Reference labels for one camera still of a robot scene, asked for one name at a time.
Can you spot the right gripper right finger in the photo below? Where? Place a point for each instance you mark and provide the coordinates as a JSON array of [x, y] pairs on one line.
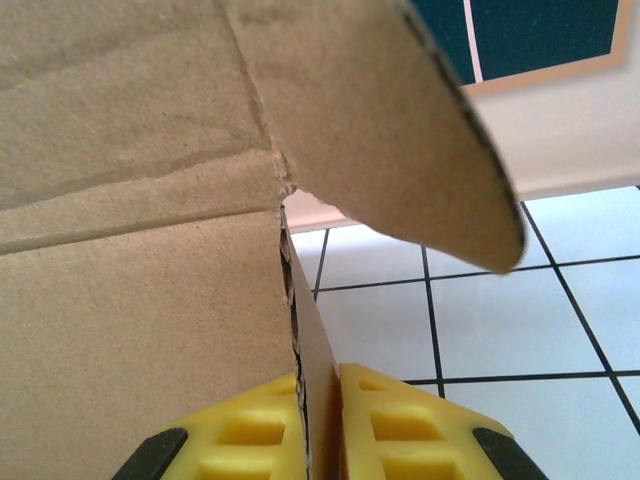
[[450, 440]]

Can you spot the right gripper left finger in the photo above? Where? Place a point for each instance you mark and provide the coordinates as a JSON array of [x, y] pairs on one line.
[[210, 450]]

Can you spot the brown cardboard box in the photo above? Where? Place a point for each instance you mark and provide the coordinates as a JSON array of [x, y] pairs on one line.
[[150, 300]]

